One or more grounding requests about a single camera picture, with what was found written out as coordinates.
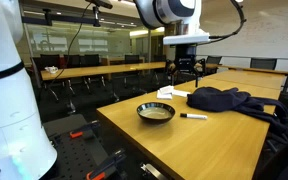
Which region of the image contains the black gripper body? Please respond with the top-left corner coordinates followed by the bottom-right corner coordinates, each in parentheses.
top-left (172, 44), bottom-right (207, 77)

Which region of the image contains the white marker with black cap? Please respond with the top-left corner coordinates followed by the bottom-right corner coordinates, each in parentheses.
top-left (179, 112), bottom-right (209, 121)

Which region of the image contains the dark rimmed ceramic bowl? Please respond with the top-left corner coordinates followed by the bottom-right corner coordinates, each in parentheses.
top-left (136, 102), bottom-right (176, 125)

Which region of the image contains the white folded paper pad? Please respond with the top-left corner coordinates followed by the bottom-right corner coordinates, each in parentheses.
top-left (155, 85), bottom-right (175, 101)

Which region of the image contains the white flat paper sheet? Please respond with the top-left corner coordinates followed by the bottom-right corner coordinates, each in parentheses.
top-left (171, 89), bottom-right (192, 99)

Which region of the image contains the grey mesh office chair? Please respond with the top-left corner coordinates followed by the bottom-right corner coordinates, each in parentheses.
top-left (249, 57), bottom-right (278, 71)
top-left (205, 55), bottom-right (223, 65)

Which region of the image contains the dark navy cloth garment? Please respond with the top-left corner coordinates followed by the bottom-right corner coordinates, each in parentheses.
top-left (186, 86), bottom-right (288, 135)

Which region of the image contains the long wooden conference table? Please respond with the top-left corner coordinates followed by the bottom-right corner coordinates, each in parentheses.
top-left (39, 61), bottom-right (168, 82)

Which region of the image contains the large white whiteboard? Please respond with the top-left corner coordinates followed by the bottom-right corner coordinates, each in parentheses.
top-left (196, 0), bottom-right (288, 61)

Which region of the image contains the black perforated mounting board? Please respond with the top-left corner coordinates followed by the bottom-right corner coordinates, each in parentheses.
top-left (41, 113), bottom-right (128, 180)

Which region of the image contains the white teapot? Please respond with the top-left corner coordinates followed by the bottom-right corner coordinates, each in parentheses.
top-left (44, 65), bottom-right (59, 75)

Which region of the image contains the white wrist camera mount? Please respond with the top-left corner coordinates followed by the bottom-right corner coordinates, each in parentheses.
top-left (162, 32), bottom-right (211, 46)

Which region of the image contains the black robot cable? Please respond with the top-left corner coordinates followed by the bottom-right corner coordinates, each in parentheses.
top-left (209, 0), bottom-right (247, 42)

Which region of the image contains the black camera on stand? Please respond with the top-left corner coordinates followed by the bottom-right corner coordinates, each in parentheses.
top-left (85, 0), bottom-right (114, 28)

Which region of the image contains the black clamp with orange handle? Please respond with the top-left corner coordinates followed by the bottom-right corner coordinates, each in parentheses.
top-left (85, 148), bottom-right (127, 180)
top-left (68, 120), bottom-right (101, 140)

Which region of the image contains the thin black camera cable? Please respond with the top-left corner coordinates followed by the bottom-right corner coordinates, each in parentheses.
top-left (49, 2), bottom-right (93, 88)

